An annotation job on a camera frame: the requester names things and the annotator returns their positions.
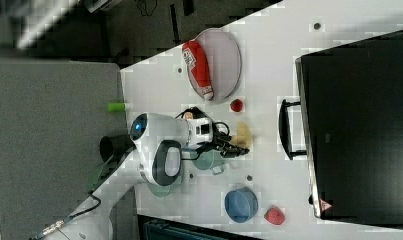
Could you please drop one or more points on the green cylinder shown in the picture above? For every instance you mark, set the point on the green cylinder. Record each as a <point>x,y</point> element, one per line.
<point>116,107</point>

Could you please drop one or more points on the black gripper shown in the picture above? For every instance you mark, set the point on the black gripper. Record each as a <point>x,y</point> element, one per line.
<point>221,142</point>

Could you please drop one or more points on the red ketchup bottle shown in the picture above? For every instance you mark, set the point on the red ketchup bottle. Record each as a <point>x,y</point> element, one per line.
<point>196,60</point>

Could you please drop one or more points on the blue bowl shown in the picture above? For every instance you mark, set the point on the blue bowl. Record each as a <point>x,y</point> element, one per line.
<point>241,204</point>

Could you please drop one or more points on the black cylindrical cup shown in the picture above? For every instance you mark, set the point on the black cylindrical cup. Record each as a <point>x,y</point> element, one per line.
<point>112,148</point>

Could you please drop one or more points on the peeled toy banana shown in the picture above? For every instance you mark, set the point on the peeled toy banana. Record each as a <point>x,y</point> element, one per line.
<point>243,137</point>

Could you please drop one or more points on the red toy strawberry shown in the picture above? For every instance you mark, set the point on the red toy strawberry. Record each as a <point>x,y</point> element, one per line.
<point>274,216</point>

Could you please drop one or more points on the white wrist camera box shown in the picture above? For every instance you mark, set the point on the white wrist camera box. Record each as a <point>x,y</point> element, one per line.
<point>203,130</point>

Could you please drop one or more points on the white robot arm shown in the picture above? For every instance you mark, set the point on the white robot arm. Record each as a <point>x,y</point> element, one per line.
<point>159,143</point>

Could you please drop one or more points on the green perforated strainer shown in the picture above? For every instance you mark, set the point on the green perforated strainer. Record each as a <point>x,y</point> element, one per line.
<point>210,162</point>

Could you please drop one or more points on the pink round plate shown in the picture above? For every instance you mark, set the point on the pink round plate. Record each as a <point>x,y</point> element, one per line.
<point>224,61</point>

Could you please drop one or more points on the small red toy fruit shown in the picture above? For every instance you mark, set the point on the small red toy fruit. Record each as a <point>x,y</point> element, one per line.
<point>236,105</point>

